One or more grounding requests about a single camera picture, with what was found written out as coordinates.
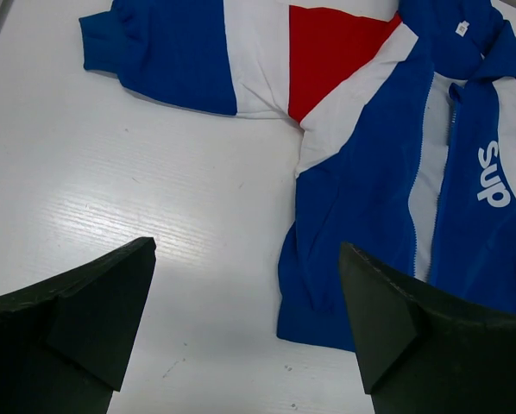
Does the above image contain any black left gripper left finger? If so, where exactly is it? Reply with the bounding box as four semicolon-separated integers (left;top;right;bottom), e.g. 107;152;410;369
0;237;156;413

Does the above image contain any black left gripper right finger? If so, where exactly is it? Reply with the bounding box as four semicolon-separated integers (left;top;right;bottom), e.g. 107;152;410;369
339;242;516;413

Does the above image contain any blue white red hooded jacket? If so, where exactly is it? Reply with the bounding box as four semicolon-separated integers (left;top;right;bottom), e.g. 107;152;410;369
79;1;516;351

